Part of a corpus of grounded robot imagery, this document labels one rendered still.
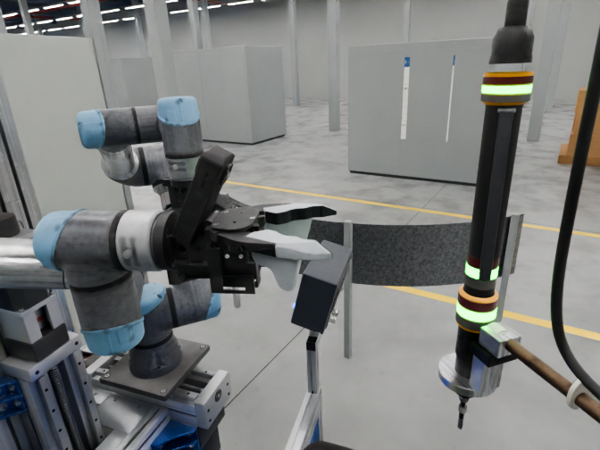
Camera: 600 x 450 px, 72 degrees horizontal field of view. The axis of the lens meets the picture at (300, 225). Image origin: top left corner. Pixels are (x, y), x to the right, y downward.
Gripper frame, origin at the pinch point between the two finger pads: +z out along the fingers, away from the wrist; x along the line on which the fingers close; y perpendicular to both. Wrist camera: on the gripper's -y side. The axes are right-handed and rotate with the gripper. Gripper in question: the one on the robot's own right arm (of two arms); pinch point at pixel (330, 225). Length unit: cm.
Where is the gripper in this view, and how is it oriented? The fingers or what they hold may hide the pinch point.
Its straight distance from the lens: 46.6
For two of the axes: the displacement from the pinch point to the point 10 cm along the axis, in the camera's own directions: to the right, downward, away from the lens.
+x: -1.2, 3.7, -9.2
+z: 9.9, 0.0, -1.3
